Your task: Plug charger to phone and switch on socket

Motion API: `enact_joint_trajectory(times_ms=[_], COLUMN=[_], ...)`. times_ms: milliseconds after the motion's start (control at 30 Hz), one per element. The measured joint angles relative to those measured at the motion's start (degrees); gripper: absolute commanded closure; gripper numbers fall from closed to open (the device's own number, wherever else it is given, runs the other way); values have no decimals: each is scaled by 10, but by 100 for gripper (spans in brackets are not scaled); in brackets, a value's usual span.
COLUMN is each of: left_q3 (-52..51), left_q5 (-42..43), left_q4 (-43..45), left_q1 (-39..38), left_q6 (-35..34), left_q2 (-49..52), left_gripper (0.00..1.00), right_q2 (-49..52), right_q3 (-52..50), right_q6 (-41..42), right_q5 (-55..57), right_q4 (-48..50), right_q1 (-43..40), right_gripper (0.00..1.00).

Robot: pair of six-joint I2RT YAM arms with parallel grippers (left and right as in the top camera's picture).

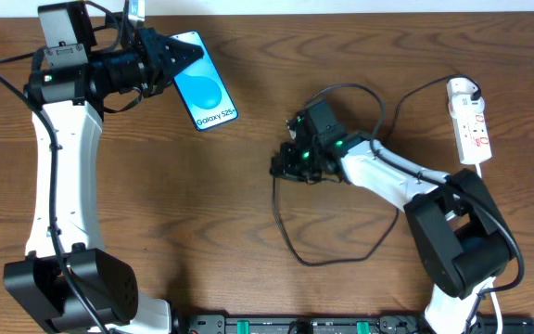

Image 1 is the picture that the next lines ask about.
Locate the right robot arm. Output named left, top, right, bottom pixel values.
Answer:
left=270, top=101, right=521, bottom=333

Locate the white power strip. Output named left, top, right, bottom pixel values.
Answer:
left=448, top=94, right=492, bottom=165

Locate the white USB wall charger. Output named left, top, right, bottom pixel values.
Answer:
left=447, top=76, right=482, bottom=103

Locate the blue Samsung Galaxy smartphone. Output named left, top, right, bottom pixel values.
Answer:
left=172, top=31, right=238, bottom=131

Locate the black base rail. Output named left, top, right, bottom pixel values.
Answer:
left=172, top=310, right=534, bottom=334

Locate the black USB charging cable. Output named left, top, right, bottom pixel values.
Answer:
left=271, top=73, right=483, bottom=268

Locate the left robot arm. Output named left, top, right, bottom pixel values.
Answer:
left=4, top=1, right=203, bottom=333

